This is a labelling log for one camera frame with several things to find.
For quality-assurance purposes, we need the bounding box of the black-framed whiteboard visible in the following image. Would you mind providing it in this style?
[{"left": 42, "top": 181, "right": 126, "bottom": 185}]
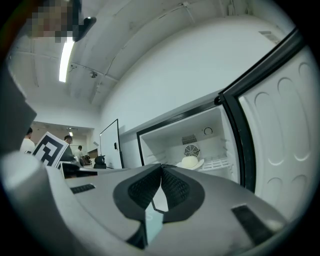
[{"left": 99, "top": 118, "right": 125, "bottom": 170}]

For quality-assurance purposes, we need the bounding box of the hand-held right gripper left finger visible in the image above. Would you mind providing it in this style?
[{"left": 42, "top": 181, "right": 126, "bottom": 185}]
[{"left": 63, "top": 163, "right": 162, "bottom": 250}]

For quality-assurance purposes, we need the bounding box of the white wire fridge shelf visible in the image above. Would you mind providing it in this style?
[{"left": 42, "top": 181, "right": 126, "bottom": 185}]
[{"left": 199, "top": 155, "right": 235, "bottom": 172}]

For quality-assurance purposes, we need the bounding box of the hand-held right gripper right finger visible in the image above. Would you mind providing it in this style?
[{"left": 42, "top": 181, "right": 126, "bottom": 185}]
[{"left": 139, "top": 163, "right": 288, "bottom": 256}]

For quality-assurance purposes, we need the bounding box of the rectangular ceiling light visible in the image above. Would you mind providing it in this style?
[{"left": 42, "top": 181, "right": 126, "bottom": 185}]
[{"left": 58, "top": 36, "right": 76, "bottom": 84}]

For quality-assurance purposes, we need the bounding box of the white bowl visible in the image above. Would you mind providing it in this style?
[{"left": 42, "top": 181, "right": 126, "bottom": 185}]
[{"left": 175, "top": 156, "right": 205, "bottom": 171}]

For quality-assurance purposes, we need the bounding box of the round fridge fan grille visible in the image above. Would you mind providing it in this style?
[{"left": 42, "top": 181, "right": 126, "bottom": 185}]
[{"left": 184, "top": 144, "right": 201, "bottom": 158}]

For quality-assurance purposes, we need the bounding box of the wall vent grille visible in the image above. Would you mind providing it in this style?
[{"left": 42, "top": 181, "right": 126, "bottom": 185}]
[{"left": 258, "top": 30, "right": 281, "bottom": 45}]

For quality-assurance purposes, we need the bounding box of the black head-mounted camera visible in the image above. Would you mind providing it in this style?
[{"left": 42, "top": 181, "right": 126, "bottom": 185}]
[{"left": 72, "top": 16, "right": 98, "bottom": 43}]

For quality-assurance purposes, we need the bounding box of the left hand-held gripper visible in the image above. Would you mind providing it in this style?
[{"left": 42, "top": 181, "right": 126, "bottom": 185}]
[{"left": 31, "top": 131, "right": 99, "bottom": 180}]

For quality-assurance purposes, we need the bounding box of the white fridge door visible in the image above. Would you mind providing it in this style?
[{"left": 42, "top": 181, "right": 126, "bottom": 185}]
[{"left": 217, "top": 27, "right": 320, "bottom": 225}]

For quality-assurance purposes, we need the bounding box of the person's head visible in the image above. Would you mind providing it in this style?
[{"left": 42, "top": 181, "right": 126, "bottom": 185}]
[{"left": 24, "top": 0, "right": 83, "bottom": 42}]

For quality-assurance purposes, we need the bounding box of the white refrigerator with black frame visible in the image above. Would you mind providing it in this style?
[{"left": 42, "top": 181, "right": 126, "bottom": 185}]
[{"left": 136, "top": 27, "right": 320, "bottom": 226}]

